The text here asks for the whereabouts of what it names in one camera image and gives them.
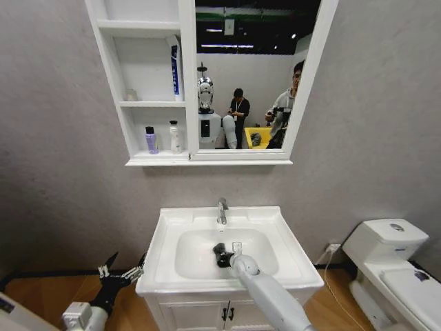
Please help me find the white ceramic washbasin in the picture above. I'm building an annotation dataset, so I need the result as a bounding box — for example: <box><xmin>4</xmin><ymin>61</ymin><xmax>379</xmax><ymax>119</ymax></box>
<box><xmin>134</xmin><ymin>205</ymin><xmax>325</xmax><ymax>299</ymax></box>

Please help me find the shiny robot head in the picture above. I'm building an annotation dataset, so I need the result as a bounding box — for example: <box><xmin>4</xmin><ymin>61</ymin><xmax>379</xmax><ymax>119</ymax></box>
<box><xmin>196</xmin><ymin>61</ymin><xmax>215</xmax><ymax>114</ymax></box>

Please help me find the white robot front shell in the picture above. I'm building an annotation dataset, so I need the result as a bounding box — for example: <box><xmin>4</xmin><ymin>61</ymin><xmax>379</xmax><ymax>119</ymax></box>
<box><xmin>0</xmin><ymin>292</ymin><xmax>48</xmax><ymax>331</ymax></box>

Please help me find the white power cable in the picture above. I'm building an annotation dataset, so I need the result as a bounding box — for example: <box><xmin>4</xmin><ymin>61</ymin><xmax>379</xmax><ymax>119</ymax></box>
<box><xmin>314</xmin><ymin>247</ymin><xmax>347</xmax><ymax>313</ymax></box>

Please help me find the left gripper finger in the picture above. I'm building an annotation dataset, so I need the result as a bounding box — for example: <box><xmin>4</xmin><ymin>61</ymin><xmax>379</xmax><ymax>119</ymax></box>
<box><xmin>98</xmin><ymin>252</ymin><xmax>120</xmax><ymax>279</ymax></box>
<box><xmin>121</xmin><ymin>252</ymin><xmax>149</xmax><ymax>281</ymax></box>

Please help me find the white framed mirror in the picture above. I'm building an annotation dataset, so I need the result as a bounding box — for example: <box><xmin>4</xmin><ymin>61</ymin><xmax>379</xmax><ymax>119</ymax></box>
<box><xmin>189</xmin><ymin>0</ymin><xmax>339</xmax><ymax>166</ymax></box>

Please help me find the white bottle with black cap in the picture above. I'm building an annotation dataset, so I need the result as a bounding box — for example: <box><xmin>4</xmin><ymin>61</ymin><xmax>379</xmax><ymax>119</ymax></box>
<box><xmin>168</xmin><ymin>119</ymin><xmax>184</xmax><ymax>155</ymax></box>

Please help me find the white wall cabinet with shelves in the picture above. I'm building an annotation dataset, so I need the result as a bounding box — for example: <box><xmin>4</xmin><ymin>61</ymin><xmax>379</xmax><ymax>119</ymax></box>
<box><xmin>84</xmin><ymin>0</ymin><xmax>194</xmax><ymax>168</ymax></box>

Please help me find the blue and white toothpaste tube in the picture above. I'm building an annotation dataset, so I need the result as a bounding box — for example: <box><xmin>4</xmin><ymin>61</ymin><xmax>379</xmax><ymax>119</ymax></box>
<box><xmin>170</xmin><ymin>44</ymin><xmax>184</xmax><ymax>103</ymax></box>

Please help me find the white vanity cabinet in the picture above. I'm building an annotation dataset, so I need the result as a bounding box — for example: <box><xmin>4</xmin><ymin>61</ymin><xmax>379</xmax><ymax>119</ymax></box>
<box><xmin>147</xmin><ymin>292</ymin><xmax>313</xmax><ymax>331</ymax></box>

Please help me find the purple bottle with black cap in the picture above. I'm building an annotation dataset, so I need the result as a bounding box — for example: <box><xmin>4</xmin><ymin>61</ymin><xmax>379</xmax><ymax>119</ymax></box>
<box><xmin>144</xmin><ymin>126</ymin><xmax>161</xmax><ymax>155</ymax></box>

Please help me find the white toilet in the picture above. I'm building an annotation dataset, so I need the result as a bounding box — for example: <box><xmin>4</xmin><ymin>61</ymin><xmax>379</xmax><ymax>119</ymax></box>
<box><xmin>342</xmin><ymin>217</ymin><xmax>441</xmax><ymax>331</ymax></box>

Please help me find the chrome faucet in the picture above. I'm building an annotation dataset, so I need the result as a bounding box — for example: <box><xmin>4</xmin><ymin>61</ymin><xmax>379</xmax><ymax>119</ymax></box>
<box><xmin>216</xmin><ymin>197</ymin><xmax>230</xmax><ymax>226</ymax></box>

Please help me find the person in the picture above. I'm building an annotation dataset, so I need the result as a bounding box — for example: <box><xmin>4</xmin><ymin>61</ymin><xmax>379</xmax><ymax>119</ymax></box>
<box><xmin>264</xmin><ymin>59</ymin><xmax>306</xmax><ymax>150</ymax></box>
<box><xmin>228</xmin><ymin>88</ymin><xmax>251</xmax><ymax>150</ymax></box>

